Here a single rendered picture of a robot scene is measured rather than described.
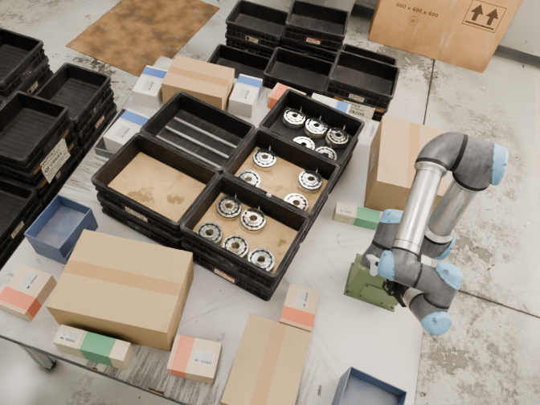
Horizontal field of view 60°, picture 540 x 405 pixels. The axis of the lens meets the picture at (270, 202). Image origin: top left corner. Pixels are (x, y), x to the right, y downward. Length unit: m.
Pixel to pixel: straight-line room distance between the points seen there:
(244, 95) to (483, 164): 1.30
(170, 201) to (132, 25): 2.48
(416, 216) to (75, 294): 1.10
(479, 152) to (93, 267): 1.28
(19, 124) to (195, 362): 1.66
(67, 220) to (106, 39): 2.30
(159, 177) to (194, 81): 0.57
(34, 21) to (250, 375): 3.44
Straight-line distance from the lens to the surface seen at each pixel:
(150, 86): 2.41
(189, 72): 2.37
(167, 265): 1.68
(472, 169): 1.46
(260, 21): 3.61
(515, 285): 3.19
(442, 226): 1.67
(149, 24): 4.17
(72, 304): 1.67
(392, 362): 1.88
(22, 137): 2.72
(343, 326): 1.86
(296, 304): 1.77
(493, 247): 3.25
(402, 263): 1.33
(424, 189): 1.40
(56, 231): 1.97
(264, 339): 1.62
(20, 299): 1.87
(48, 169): 2.66
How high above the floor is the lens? 2.39
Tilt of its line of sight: 55 degrees down
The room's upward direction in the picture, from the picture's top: 11 degrees clockwise
